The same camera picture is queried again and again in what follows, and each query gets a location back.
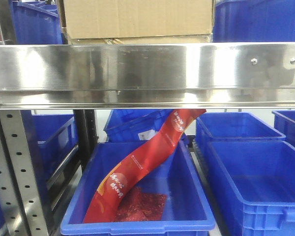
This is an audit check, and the large brown cardboard box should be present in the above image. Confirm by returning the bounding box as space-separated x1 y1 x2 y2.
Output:
58 0 215 45

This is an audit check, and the stainless steel shelf beam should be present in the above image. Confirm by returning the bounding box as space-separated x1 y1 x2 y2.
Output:
0 42 295 110

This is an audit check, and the perforated steel shelf upright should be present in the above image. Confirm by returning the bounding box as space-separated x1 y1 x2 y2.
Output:
0 110 54 236

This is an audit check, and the blue bin rear centre tilted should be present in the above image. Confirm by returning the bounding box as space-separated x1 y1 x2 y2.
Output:
103 109 190 146

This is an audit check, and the blue bin rear right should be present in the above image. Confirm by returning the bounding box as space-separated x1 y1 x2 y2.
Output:
195 112 286 158

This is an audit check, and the blue bin left lower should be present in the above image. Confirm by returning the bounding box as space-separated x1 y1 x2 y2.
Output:
32 114 78 180

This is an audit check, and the red snack package strip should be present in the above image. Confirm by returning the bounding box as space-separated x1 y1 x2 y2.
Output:
83 109 206 223

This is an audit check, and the blue bin front centre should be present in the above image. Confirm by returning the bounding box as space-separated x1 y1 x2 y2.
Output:
60 142 215 236

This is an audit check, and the blue bin front right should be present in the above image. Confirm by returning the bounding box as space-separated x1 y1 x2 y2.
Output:
207 141 295 236

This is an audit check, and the blue bin upper right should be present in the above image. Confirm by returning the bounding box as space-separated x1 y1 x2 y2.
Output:
213 0 295 42

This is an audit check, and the blue bin far right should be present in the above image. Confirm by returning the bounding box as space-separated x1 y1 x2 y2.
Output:
272 110 295 147

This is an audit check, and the blue bin upper left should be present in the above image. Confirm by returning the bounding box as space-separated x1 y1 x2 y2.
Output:
9 0 63 45

